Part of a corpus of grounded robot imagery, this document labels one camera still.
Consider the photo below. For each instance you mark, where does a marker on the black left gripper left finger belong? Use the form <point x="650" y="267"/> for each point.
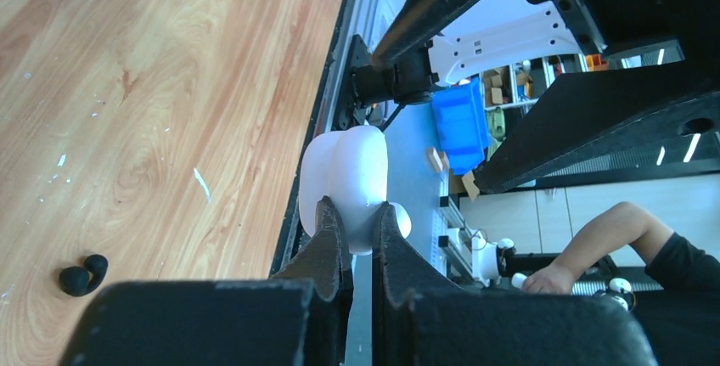
<point x="299" y="316"/>

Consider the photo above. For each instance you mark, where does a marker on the person's hand at teleoperation rig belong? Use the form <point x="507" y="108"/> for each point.
<point x="553" y="279"/>

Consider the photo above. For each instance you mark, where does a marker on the white earbud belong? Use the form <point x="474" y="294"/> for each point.
<point x="403" y="220"/>

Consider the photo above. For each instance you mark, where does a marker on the blue plastic bin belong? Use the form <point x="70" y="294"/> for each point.
<point x="461" y="125"/>

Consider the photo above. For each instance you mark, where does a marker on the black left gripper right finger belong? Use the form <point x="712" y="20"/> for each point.
<point x="422" y="318"/>

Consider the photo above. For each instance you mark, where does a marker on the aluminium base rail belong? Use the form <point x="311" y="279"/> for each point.
<point x="368" y="19"/>

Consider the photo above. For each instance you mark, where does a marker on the black earbud near left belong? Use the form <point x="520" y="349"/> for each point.
<point x="82" y="280"/>

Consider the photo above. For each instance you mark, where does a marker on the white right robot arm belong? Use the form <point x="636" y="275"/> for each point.
<point x="434" y="43"/>

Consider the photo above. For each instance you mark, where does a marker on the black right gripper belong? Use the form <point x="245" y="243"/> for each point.
<point x="591" y="114"/>

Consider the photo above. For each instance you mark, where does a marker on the white earbud charging case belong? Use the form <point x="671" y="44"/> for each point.
<point x="351" y="168"/>

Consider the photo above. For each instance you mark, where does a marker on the person's forearm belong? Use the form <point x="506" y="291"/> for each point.
<point x="624" y="224"/>

